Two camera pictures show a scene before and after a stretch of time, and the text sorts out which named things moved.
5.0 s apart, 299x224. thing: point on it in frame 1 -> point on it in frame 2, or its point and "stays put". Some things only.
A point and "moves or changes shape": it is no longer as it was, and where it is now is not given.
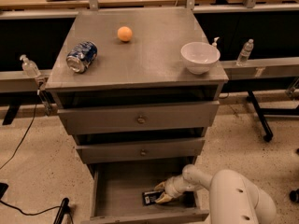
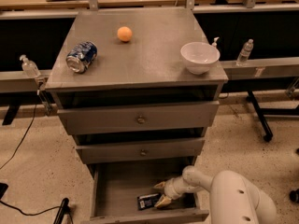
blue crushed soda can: x=81 y=56 stays put
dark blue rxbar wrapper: x=150 y=197 moves or changes shape
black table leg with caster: x=261 y=114 stays put
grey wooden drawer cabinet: x=138 y=90 stays put
